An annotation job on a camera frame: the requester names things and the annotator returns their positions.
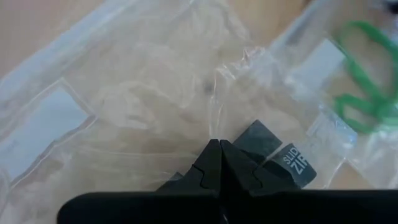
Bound green rubber band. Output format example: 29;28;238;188
333;20;398;135

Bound clear plastic zip bag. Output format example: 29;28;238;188
0;0;249;224
211;0;398;190

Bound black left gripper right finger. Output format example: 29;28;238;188
220;139;398;224

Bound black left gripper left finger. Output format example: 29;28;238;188
57;139;222;224

